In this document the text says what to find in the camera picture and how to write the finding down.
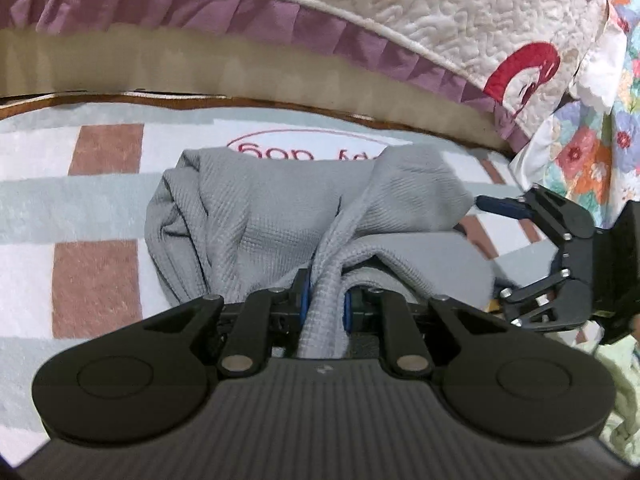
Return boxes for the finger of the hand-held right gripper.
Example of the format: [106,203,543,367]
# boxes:
[499,270,593,333]
[475,184,596,261]

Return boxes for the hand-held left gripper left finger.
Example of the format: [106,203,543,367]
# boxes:
[141,267,315,377]

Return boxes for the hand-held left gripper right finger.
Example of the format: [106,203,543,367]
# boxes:
[343,285,512,379]

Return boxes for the grey knit shirt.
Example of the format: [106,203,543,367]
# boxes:
[145,144,518,360]

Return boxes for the white floral cloth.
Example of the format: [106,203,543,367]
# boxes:
[507,0,640,231]

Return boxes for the light green cloth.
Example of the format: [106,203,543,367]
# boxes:
[570,320,640,461]

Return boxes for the checkered pastel blanket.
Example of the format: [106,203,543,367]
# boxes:
[0,92,601,466]

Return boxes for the white quilted bedspread purple ruffle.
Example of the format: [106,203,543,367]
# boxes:
[0,0,608,142]

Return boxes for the beige mattress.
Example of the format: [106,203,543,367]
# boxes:
[0,27,512,154]

